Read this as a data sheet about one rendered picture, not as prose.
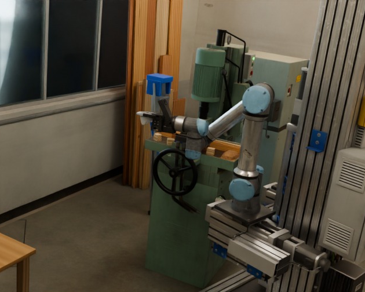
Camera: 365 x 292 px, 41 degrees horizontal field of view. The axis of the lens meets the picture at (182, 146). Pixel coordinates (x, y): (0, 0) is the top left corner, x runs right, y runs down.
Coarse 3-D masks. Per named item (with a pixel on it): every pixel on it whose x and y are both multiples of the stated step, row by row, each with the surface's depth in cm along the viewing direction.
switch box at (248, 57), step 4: (244, 56) 312; (248, 56) 311; (252, 56) 313; (244, 60) 313; (248, 60) 312; (252, 60) 315; (244, 64) 314; (248, 64) 313; (240, 68) 315; (244, 68) 314; (248, 68) 313; (252, 68) 319; (240, 72) 316; (244, 72) 315; (248, 72) 314; (240, 76) 317; (244, 76) 316; (248, 76) 315
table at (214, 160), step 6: (150, 138) 310; (162, 138) 314; (150, 144) 307; (156, 144) 305; (162, 144) 303; (156, 150) 306; (162, 150) 304; (216, 150) 303; (168, 156) 292; (204, 156) 293; (210, 156) 291; (216, 156) 291; (180, 162) 289; (186, 162) 288; (198, 162) 291; (204, 162) 293; (210, 162) 292; (216, 162) 290; (222, 162) 288; (228, 162) 287; (234, 162) 286; (222, 168) 289; (228, 168) 287; (234, 168) 288
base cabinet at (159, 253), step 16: (160, 176) 309; (160, 192) 311; (192, 192) 302; (208, 192) 297; (224, 192) 308; (160, 208) 314; (176, 208) 309; (160, 224) 317; (176, 224) 312; (192, 224) 307; (208, 224) 302; (160, 240) 320; (176, 240) 315; (192, 240) 309; (208, 240) 305; (160, 256) 323; (176, 256) 318; (192, 256) 312; (208, 256) 308; (160, 272) 326; (176, 272) 321; (192, 272) 315; (208, 272) 316
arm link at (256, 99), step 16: (256, 96) 208; (272, 96) 216; (256, 112) 209; (256, 128) 214; (256, 144) 217; (240, 160) 221; (256, 160) 220; (240, 176) 220; (256, 176) 221; (240, 192) 221
